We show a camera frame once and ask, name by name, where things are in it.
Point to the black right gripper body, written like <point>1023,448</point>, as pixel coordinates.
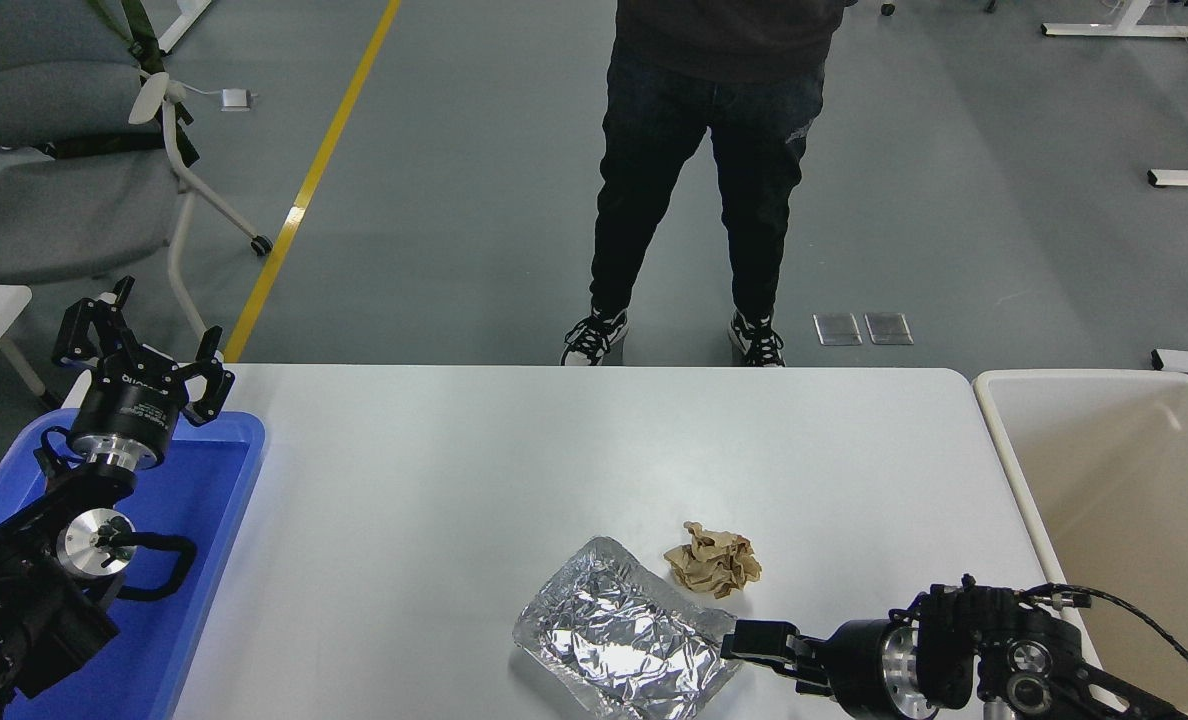
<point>859,665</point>

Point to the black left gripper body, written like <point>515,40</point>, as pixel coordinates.
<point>129,410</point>

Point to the tan paper ball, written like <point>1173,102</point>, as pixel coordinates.
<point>714,565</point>

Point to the silver foil tray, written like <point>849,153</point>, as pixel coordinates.
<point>614,640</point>

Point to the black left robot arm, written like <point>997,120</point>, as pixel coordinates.
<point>14,610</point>

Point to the grey office chair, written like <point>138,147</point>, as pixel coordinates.
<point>54,210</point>

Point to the blue plastic tray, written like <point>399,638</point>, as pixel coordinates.
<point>194,560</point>

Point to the white power adapter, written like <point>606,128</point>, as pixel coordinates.
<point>236,98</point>

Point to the large pale plastic bin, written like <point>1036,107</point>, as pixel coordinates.
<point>1104,460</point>

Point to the metal floor outlet cover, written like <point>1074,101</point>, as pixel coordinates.
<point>839,330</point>
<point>889,328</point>

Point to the person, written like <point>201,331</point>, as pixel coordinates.
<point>654,150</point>

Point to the white desk base frame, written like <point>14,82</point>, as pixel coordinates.
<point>1124,29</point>

